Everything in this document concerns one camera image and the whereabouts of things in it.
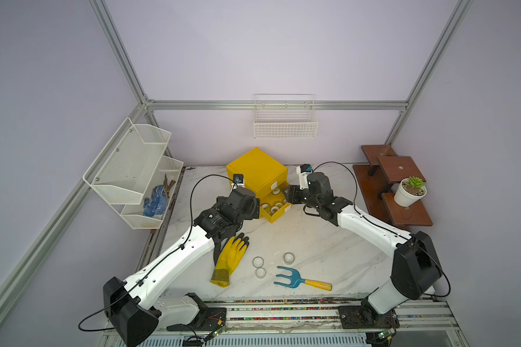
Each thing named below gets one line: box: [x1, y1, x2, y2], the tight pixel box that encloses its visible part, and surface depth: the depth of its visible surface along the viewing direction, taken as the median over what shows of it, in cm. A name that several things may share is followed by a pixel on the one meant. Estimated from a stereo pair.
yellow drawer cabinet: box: [225, 147, 292, 221], surface depth 92 cm
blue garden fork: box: [273, 266, 333, 292], surface depth 83 cm
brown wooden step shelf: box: [352, 144, 434, 232], surface depth 87 cm
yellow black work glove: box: [209, 232, 250, 288], surface depth 88 cm
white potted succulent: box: [393, 175, 428, 208], surface depth 82 cm
